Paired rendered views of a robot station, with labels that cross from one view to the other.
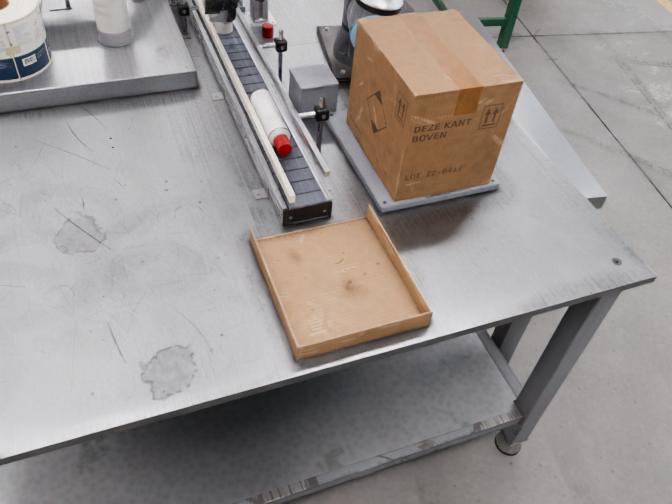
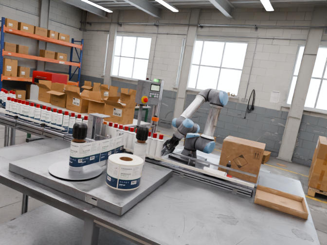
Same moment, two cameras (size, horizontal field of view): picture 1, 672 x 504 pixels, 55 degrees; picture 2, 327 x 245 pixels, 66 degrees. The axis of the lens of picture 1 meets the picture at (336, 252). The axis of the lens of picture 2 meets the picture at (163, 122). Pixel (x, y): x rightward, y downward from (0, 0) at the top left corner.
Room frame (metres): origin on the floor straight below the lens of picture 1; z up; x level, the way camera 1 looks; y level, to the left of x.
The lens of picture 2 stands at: (0.21, 1.65, 1.50)
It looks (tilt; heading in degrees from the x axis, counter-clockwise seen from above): 10 degrees down; 318
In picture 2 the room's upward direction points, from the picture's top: 9 degrees clockwise
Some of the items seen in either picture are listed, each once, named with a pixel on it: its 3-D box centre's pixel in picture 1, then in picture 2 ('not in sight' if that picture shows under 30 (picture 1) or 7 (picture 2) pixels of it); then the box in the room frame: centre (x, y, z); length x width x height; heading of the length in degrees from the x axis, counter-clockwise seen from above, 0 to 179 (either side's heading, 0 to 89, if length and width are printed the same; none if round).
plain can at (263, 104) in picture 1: (272, 122); (217, 173); (1.20, 0.18, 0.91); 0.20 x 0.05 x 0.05; 25
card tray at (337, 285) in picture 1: (336, 274); (280, 200); (0.81, -0.01, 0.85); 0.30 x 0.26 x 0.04; 26
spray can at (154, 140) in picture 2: not in sight; (153, 146); (1.67, 0.41, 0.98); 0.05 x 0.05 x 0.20
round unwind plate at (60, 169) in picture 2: not in sight; (76, 169); (1.60, 1.04, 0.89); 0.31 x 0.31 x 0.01
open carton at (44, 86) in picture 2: not in sight; (49, 91); (5.07, 0.18, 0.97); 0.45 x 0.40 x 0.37; 109
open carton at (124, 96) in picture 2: not in sight; (128, 96); (5.51, -1.80, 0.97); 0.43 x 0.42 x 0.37; 104
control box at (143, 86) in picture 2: not in sight; (148, 92); (1.84, 0.40, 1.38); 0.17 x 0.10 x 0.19; 81
